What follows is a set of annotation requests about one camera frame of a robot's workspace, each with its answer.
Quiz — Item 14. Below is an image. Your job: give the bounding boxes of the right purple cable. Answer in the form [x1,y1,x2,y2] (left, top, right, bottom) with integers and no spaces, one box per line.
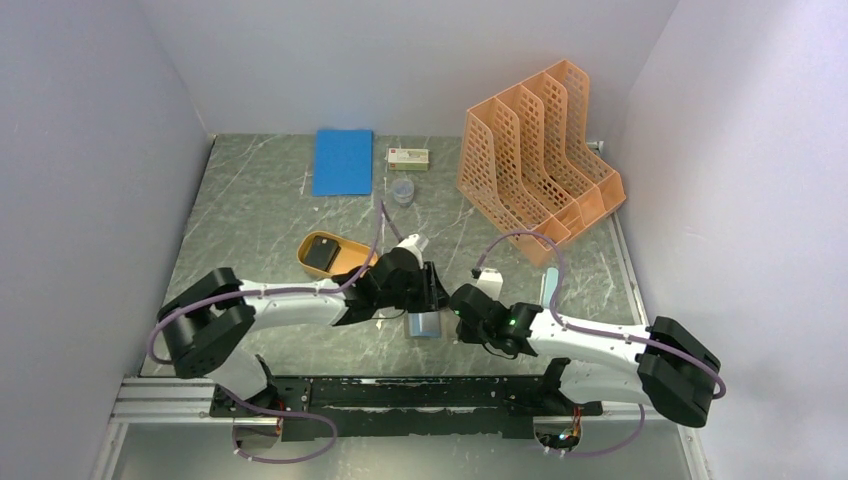
[471,229,727,460]

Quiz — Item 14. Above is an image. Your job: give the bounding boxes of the blue notebook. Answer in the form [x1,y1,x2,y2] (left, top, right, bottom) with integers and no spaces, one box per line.
[312,129,373,197]

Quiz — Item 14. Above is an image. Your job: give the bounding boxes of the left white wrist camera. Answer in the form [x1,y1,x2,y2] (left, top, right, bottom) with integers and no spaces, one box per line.
[397,233,429,263]

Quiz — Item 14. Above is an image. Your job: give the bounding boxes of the small red white box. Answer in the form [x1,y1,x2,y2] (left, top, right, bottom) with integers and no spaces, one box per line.
[386,148,430,171]

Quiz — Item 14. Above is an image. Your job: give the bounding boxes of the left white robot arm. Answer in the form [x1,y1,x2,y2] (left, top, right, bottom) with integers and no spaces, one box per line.
[151,247,449,416]

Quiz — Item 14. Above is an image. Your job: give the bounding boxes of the purple cable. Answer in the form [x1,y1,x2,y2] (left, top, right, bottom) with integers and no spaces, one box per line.
[146,200,403,465]
[471,229,727,460]

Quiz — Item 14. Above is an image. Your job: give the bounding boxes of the grey card holder wallet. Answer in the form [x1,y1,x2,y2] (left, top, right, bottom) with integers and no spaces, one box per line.
[405,311,442,339]

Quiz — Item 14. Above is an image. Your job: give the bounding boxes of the orange oval tray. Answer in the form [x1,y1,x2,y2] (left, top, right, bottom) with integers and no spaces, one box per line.
[296,231,370,279]

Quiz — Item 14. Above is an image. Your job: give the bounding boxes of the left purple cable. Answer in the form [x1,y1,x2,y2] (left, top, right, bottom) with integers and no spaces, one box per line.
[146,200,403,465]

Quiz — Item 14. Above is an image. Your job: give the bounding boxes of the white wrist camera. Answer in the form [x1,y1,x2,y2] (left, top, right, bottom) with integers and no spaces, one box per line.
[472,268,503,300]
[397,233,429,263]

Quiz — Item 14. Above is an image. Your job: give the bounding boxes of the black card in tray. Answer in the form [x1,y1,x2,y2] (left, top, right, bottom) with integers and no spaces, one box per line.
[303,235,340,272]

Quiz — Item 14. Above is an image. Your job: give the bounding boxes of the small clear plastic cup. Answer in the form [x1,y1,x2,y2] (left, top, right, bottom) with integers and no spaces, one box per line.
[390,178,415,207]

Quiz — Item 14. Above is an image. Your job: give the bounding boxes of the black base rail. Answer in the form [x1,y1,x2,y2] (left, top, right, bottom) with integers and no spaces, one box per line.
[209,375,604,442]

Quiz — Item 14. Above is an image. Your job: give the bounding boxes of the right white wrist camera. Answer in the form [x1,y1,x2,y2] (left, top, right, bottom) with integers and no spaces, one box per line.
[472,268,503,300]

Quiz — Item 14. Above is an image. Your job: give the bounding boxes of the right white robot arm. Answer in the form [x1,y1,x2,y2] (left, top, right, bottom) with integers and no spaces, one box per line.
[449,284,727,428]

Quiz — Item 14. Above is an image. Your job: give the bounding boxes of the orange mesh file organizer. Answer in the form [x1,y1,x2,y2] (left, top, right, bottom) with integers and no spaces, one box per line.
[457,60,626,267]

